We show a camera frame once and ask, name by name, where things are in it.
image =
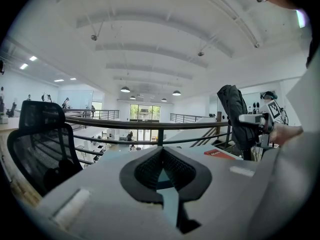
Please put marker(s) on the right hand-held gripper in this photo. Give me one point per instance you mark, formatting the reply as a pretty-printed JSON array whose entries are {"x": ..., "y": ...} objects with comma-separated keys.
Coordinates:
[{"x": 271, "y": 114}]

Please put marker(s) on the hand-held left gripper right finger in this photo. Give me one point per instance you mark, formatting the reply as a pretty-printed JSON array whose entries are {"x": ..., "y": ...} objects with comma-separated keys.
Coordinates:
[{"x": 200, "y": 181}]

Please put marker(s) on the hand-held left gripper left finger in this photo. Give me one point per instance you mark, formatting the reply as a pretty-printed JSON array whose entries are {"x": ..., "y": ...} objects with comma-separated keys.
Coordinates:
[{"x": 130, "y": 181}]

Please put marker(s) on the person's right hand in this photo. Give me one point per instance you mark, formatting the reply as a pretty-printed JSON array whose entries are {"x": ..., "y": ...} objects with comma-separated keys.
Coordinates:
[{"x": 282, "y": 134}]

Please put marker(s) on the red book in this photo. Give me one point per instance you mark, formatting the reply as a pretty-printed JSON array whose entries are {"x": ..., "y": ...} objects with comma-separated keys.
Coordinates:
[{"x": 220, "y": 154}]

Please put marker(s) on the wooden staircase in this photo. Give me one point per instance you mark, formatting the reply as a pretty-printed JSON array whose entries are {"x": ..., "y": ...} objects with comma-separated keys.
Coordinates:
[{"x": 212, "y": 136}]

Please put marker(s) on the dark metal railing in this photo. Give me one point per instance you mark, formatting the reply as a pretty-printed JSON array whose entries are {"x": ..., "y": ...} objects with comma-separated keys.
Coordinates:
[{"x": 150, "y": 125}]

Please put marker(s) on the grey balcony railing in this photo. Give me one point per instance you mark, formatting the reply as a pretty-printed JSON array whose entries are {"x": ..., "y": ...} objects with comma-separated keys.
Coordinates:
[
  {"x": 187, "y": 117},
  {"x": 100, "y": 114}
]

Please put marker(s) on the black mesh office chair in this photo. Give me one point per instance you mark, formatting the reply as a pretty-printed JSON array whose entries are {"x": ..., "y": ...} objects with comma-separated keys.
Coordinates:
[{"x": 42, "y": 146}]

